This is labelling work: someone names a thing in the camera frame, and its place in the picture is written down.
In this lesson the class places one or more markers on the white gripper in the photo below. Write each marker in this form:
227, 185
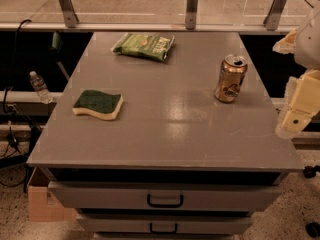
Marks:
309, 45

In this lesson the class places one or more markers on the orange soda can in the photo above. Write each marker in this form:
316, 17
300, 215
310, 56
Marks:
232, 72

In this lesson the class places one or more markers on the black caster wheel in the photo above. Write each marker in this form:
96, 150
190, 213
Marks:
310, 172

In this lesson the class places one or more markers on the green chip bag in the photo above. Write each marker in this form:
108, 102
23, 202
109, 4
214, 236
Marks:
150, 46

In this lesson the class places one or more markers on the green and yellow sponge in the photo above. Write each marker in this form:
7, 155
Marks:
98, 104

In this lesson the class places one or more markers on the grey upper drawer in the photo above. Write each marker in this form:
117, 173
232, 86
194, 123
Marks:
139, 196

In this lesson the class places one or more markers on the grey drawer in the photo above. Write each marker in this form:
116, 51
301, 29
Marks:
139, 196
163, 224

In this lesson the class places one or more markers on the grey lower drawer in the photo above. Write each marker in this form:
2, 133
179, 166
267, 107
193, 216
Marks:
163, 224

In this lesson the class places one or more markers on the clear plastic water bottle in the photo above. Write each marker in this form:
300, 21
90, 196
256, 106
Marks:
40, 88

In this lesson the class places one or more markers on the cardboard box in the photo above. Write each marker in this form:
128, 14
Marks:
43, 206

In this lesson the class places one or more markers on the right metal bracket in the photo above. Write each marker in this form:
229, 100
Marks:
272, 19

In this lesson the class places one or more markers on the metal bracket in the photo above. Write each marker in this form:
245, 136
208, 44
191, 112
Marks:
272, 19
191, 14
70, 18

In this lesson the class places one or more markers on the middle metal bracket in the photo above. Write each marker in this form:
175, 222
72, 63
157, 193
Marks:
191, 14

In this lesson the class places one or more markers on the left metal bracket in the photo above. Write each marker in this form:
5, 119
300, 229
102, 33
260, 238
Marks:
70, 18

